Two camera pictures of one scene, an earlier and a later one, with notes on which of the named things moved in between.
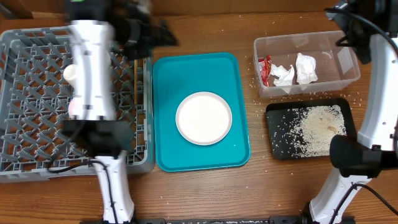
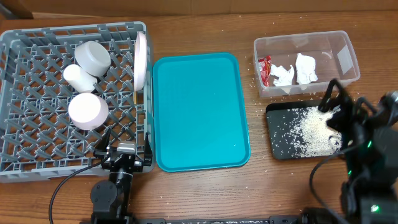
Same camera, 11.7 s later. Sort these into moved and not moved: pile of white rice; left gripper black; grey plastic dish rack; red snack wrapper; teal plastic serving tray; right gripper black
Moved: right gripper black; left gripper black
Not moved: grey plastic dish rack; pile of white rice; teal plastic serving tray; red snack wrapper
